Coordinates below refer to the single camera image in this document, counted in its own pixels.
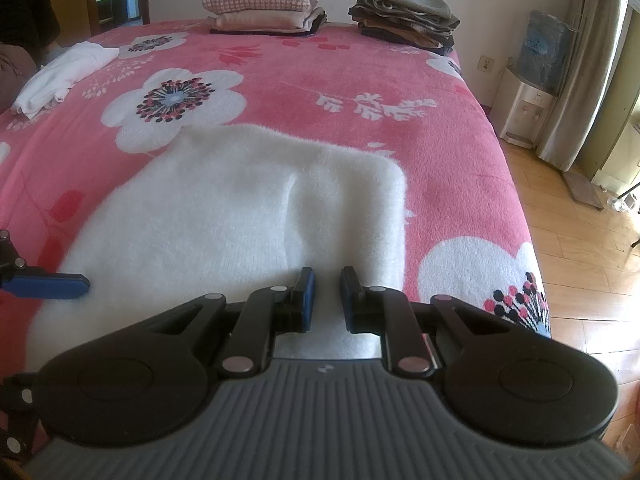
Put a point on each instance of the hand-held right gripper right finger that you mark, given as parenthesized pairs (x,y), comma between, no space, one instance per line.
(348,300)

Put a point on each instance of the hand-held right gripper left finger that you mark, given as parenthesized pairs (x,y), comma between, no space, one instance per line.
(306,300)

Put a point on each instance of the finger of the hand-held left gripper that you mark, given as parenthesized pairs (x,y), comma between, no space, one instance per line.
(50,286)
(20,420)

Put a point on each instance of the white fluffy blanket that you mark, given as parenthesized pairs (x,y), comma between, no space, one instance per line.
(210,220)

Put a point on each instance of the stack of dark folded clothes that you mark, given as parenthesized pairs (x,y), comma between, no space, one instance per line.
(405,20)

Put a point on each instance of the white thin garment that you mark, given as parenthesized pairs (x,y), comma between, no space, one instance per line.
(60,75)

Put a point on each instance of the pink floral blanket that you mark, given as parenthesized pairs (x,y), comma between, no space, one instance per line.
(300,85)

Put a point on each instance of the brown pillow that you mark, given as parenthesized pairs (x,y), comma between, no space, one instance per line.
(15,72)

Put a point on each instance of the white water dispenser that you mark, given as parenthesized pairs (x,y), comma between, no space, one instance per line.
(525,110)

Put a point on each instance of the brown floor mat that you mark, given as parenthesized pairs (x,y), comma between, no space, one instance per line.
(584,189)

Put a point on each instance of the dark cloth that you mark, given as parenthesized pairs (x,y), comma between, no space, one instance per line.
(25,5)

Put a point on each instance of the beige curtain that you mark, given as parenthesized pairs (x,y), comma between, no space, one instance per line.
(585,60)

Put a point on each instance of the wall socket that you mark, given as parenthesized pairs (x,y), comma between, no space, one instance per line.
(484,63)

